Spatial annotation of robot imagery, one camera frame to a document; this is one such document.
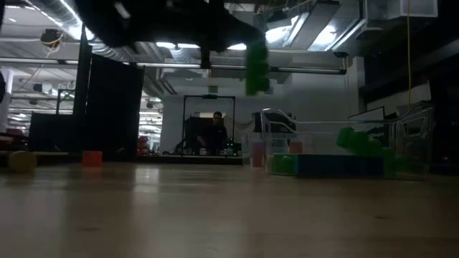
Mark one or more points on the yellow cylinder block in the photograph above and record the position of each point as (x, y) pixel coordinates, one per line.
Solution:
(22, 162)

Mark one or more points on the wide clear plastic bin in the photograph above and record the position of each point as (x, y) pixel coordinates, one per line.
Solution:
(322, 143)

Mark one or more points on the small red-orange building block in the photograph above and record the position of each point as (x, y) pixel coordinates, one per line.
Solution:
(295, 147)

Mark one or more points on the large blue building block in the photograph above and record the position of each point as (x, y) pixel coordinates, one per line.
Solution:
(340, 165)

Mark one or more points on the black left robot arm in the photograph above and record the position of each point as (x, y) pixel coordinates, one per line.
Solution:
(143, 21)

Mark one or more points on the grey ceiling pipe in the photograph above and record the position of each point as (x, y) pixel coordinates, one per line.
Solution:
(305, 69)

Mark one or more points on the small red building block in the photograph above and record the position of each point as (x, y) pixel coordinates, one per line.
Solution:
(92, 158)

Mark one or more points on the silver ventilation duct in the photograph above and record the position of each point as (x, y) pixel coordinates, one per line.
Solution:
(64, 14)

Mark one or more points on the person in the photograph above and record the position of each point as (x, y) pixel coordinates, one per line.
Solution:
(214, 138)

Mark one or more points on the black partition panel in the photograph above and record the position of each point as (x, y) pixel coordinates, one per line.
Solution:
(114, 107)

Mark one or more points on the narrow clear plastic bin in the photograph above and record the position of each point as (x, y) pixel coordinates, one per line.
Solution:
(251, 157)

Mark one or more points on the black cabinet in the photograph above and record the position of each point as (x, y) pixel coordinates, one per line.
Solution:
(54, 132)

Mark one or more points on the black robot station frame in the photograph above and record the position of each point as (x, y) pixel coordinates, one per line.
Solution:
(209, 96)

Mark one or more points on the black equipment box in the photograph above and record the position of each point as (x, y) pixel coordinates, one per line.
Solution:
(191, 130)

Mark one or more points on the red objects pile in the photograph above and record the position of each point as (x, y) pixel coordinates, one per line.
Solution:
(143, 143)

